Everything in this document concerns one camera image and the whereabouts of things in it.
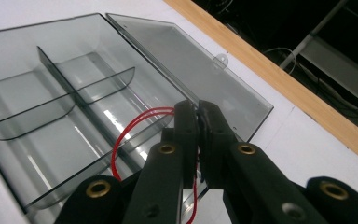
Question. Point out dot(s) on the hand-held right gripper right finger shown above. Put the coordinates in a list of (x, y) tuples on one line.
[(248, 177)]

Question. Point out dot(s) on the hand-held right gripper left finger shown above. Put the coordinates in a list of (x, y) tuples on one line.
[(160, 180)]

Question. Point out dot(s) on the red rubber band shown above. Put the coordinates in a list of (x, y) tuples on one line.
[(127, 132)]

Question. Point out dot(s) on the clear grey compartment box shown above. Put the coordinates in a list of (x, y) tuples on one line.
[(74, 109)]

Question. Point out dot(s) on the wooden table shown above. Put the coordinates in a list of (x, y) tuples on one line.
[(276, 77)]

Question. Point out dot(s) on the white-legged desk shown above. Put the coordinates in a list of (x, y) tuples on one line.
[(338, 62)]

